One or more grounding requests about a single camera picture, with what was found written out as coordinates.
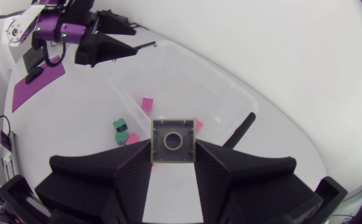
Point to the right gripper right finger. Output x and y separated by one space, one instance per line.
246 186

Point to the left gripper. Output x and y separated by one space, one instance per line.
85 40

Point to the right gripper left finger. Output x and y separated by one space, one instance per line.
106 183

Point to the grey-green toy brick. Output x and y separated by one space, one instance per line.
173 140

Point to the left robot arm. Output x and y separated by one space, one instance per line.
28 26

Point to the clear plastic container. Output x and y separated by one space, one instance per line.
183 81

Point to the green toy brick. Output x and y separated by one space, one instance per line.
120 124
121 138

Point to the pink toy brick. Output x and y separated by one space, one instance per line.
132 139
198 125
147 103

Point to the black keyboard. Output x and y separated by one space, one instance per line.
32 58

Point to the black computer mouse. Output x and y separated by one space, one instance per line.
33 75

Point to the dark mat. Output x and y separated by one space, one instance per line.
37 82

